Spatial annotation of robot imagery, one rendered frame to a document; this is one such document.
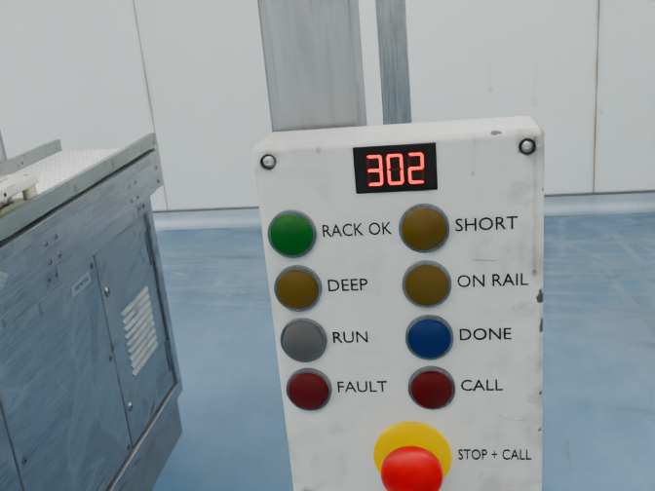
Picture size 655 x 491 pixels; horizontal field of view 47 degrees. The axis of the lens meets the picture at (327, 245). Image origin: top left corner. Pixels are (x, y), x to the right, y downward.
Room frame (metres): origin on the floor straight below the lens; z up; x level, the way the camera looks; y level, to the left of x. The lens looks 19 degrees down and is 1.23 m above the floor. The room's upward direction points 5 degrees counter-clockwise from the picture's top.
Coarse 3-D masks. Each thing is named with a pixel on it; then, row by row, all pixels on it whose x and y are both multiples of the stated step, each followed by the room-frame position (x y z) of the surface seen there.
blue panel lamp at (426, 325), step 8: (424, 320) 0.42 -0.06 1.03; (432, 320) 0.42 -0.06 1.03; (416, 328) 0.42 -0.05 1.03; (424, 328) 0.42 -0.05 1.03; (432, 328) 0.41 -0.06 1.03; (440, 328) 0.41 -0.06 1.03; (408, 336) 0.42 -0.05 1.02; (416, 336) 0.42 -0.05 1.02; (424, 336) 0.42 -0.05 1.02; (432, 336) 0.41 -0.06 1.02; (440, 336) 0.41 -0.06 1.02; (448, 336) 0.41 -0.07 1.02; (408, 344) 0.42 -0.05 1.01; (416, 344) 0.42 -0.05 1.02; (424, 344) 0.42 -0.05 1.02; (432, 344) 0.41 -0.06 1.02; (440, 344) 0.41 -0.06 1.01; (448, 344) 0.41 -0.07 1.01; (416, 352) 0.42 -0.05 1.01; (424, 352) 0.42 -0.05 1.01; (432, 352) 0.42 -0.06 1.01; (440, 352) 0.41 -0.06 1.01
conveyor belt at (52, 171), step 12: (60, 156) 1.96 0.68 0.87; (72, 156) 1.94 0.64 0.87; (84, 156) 1.92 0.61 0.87; (96, 156) 1.91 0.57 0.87; (36, 168) 1.83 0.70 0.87; (48, 168) 1.81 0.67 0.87; (60, 168) 1.80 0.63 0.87; (72, 168) 1.79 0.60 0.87; (84, 168) 1.77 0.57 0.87; (120, 168) 1.76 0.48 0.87; (48, 180) 1.67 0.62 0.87; (60, 180) 1.65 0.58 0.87; (60, 204) 1.46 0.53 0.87; (0, 240) 1.24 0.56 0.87
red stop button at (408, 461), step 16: (400, 448) 0.41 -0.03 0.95; (416, 448) 0.40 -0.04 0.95; (384, 464) 0.40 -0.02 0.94; (400, 464) 0.40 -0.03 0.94; (416, 464) 0.40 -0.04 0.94; (432, 464) 0.40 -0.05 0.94; (384, 480) 0.40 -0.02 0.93; (400, 480) 0.40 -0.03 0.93; (416, 480) 0.40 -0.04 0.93; (432, 480) 0.39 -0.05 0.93
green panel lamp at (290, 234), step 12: (288, 216) 0.43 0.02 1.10; (300, 216) 0.43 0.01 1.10; (276, 228) 0.43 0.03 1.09; (288, 228) 0.43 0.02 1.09; (300, 228) 0.43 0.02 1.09; (276, 240) 0.43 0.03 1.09; (288, 240) 0.43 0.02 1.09; (300, 240) 0.43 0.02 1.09; (312, 240) 0.43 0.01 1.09; (288, 252) 0.43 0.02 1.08; (300, 252) 0.43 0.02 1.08
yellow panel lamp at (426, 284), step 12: (408, 276) 0.42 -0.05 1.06; (420, 276) 0.42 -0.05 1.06; (432, 276) 0.41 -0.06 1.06; (444, 276) 0.42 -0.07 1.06; (408, 288) 0.42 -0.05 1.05; (420, 288) 0.42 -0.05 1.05; (432, 288) 0.41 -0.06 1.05; (444, 288) 0.41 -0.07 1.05; (420, 300) 0.42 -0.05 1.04; (432, 300) 0.41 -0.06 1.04
